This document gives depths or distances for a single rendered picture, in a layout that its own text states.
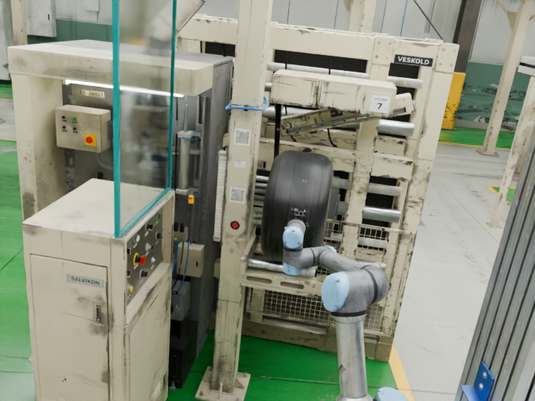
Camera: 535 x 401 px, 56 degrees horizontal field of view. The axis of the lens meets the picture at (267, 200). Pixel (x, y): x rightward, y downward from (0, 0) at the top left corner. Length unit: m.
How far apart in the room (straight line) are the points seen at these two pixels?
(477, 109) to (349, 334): 10.92
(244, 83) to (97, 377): 1.38
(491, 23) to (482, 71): 0.98
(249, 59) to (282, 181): 0.56
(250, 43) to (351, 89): 0.56
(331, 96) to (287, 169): 0.46
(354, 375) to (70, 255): 1.09
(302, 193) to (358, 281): 0.74
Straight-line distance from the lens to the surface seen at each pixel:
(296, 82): 2.56
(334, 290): 1.60
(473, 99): 12.27
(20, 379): 3.33
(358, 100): 2.56
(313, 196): 2.26
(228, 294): 2.72
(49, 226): 2.01
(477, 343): 1.55
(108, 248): 1.92
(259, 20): 2.31
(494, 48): 12.35
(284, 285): 2.54
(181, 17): 2.70
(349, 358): 1.67
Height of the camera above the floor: 2.09
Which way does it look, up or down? 21 degrees down
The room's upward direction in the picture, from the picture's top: 6 degrees clockwise
